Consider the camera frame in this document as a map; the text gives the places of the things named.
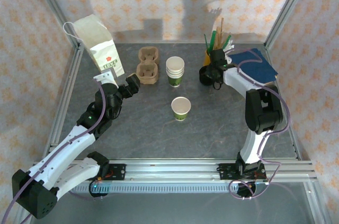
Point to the dark blue paper napkin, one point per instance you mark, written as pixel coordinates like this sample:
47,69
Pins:
257,67

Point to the white paper takeout bag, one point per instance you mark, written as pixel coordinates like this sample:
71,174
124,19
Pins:
100,41

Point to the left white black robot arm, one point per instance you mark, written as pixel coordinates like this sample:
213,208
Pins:
66,142

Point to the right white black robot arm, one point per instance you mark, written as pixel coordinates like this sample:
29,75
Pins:
251,150

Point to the black cup lid stack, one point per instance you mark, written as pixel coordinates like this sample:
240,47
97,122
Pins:
203,77

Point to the white wrapped straw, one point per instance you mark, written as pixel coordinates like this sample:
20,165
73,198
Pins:
230,48

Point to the short wooden stirrer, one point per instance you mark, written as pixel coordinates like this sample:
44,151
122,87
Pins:
218,40

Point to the thin green straw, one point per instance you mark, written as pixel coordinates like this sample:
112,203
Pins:
206,42
227,39

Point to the wide green stick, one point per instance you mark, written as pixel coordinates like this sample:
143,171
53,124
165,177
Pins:
213,38

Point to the tall wooden stirrer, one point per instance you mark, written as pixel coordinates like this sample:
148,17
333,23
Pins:
222,28

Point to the colourful paper napkin stack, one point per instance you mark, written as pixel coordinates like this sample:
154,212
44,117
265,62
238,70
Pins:
267,82

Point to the aluminium side rail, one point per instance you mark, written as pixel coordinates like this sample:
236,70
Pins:
270,57
70,83

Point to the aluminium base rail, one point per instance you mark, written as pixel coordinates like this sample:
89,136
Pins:
172,169

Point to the aluminium frame post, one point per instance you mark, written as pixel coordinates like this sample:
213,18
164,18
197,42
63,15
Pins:
290,1
56,7

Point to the aluminium frame leg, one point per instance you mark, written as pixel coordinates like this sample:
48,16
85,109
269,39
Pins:
316,202

